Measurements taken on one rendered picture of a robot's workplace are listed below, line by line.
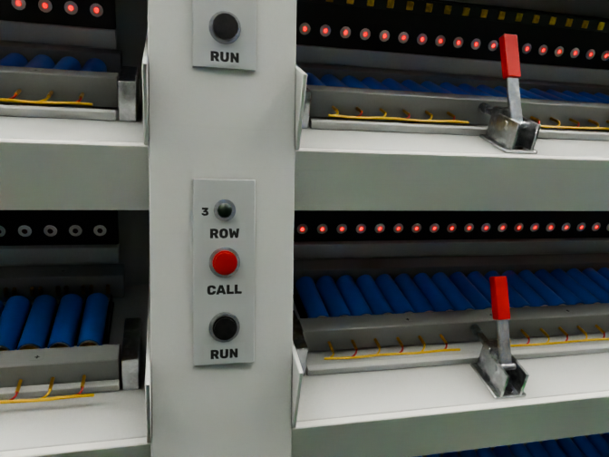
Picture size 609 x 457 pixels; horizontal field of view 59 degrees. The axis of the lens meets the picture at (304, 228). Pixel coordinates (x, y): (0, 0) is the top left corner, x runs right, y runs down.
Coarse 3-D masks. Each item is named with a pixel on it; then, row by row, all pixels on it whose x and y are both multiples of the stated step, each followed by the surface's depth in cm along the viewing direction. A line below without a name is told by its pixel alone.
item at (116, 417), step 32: (0, 256) 47; (32, 256) 48; (64, 256) 48; (96, 256) 49; (128, 288) 50; (128, 320) 42; (128, 352) 39; (128, 384) 39; (0, 416) 36; (32, 416) 36; (64, 416) 36; (96, 416) 37; (128, 416) 37; (0, 448) 34; (32, 448) 34; (64, 448) 34; (96, 448) 34; (128, 448) 35
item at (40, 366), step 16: (0, 352) 38; (16, 352) 38; (32, 352) 38; (48, 352) 38; (64, 352) 38; (80, 352) 39; (96, 352) 39; (112, 352) 39; (0, 368) 36; (16, 368) 37; (32, 368) 37; (48, 368) 37; (64, 368) 38; (80, 368) 38; (96, 368) 38; (112, 368) 39; (0, 384) 37; (16, 384) 37; (32, 384) 38; (16, 400) 36; (32, 400) 36; (48, 400) 36
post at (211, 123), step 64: (256, 0) 35; (192, 64) 34; (256, 64) 35; (192, 128) 34; (256, 128) 35; (192, 192) 35; (256, 192) 36; (192, 256) 35; (256, 256) 36; (192, 320) 35; (256, 320) 36; (192, 384) 36; (256, 384) 37; (192, 448) 36; (256, 448) 37
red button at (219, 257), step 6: (222, 252) 35; (228, 252) 35; (216, 258) 35; (222, 258) 35; (228, 258) 35; (234, 258) 35; (216, 264) 35; (222, 264) 35; (228, 264) 35; (234, 264) 35; (216, 270) 35; (222, 270) 35; (228, 270) 35; (234, 270) 35
